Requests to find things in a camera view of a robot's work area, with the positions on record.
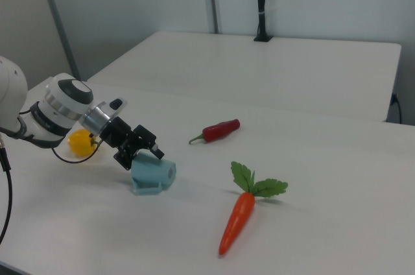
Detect orange toy carrot green leaves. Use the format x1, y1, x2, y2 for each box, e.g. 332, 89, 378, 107
218, 160, 289, 256

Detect light blue hexagonal mug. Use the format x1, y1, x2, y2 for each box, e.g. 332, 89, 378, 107
130, 152, 178, 197

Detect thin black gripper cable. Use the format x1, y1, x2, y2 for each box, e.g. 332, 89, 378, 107
51, 138, 98, 163

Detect red toy chili pepper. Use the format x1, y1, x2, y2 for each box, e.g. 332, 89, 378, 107
188, 118, 241, 145

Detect yellow toy bell pepper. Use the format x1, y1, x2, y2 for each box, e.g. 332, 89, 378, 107
67, 128, 100, 158

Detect black power plug cable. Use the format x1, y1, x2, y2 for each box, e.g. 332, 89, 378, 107
390, 92, 403, 124

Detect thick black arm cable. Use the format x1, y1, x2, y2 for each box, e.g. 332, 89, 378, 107
0, 125, 14, 246

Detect black pole with base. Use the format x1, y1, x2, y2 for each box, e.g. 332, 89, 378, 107
253, 0, 273, 43

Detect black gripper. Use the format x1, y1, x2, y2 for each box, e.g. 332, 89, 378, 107
98, 116, 165, 172

